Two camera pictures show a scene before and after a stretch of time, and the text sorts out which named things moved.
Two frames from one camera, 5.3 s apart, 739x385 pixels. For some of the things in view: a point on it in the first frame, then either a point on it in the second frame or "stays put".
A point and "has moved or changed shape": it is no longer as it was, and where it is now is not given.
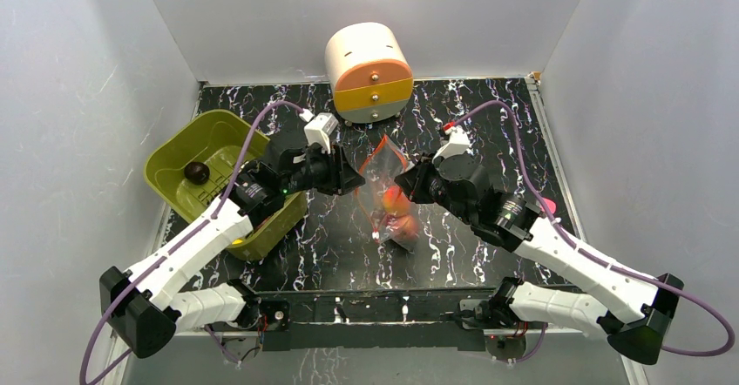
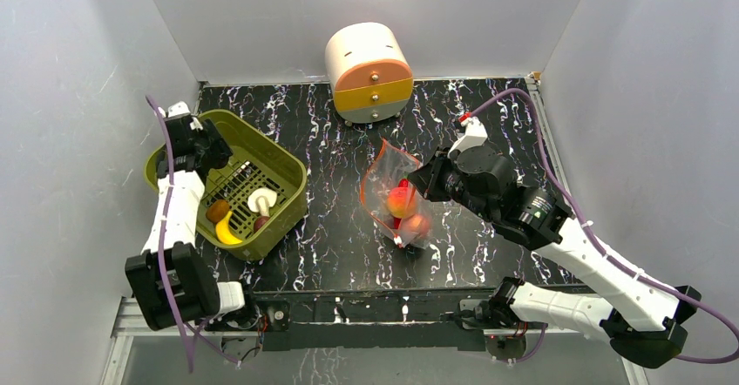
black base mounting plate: [375, 318] stays put
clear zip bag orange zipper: [388, 210] has moved or changed shape
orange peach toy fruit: [395, 200] stays put
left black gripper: [342, 177] to [220, 151]
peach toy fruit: [406, 227] has moved or changed shape
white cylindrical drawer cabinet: [370, 71] stays put
